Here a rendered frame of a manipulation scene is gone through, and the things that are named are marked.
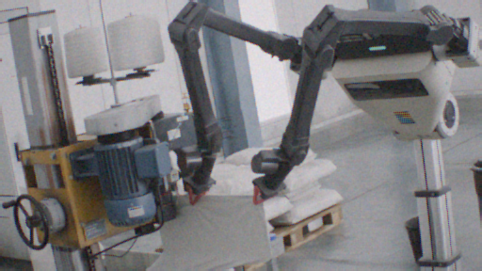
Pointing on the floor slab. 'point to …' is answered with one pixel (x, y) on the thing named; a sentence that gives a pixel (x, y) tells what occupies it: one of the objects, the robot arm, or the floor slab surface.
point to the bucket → (414, 237)
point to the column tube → (47, 117)
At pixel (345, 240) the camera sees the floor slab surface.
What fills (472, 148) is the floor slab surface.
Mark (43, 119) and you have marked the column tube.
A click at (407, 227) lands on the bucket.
